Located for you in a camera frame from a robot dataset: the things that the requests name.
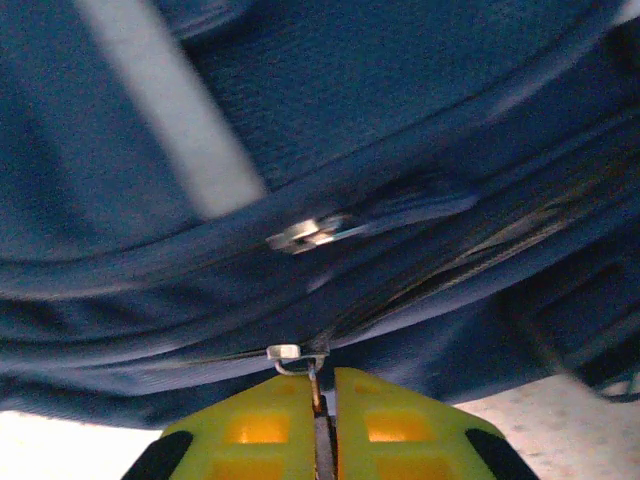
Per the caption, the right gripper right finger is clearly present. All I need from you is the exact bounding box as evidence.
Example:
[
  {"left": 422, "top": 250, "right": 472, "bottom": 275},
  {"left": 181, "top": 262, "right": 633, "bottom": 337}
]
[{"left": 332, "top": 367, "right": 541, "bottom": 480}]

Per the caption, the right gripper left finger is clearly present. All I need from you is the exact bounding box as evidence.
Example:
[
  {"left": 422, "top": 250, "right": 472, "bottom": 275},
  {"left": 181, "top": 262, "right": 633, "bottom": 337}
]
[{"left": 119, "top": 372, "right": 321, "bottom": 480}]

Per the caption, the navy blue backpack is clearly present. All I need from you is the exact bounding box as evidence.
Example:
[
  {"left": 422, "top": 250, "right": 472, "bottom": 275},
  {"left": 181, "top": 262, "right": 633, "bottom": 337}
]
[{"left": 0, "top": 0, "right": 640, "bottom": 432}]

